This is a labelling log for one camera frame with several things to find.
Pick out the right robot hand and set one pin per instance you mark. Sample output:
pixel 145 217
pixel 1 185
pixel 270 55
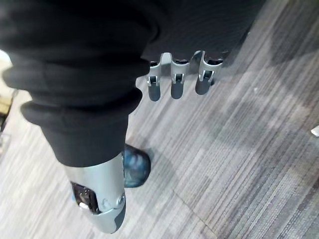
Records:
pixel 82 74

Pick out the dark robot foot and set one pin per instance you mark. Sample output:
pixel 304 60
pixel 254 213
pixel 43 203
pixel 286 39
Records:
pixel 137 169

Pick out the small grey white object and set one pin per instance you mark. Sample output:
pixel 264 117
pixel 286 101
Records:
pixel 315 131

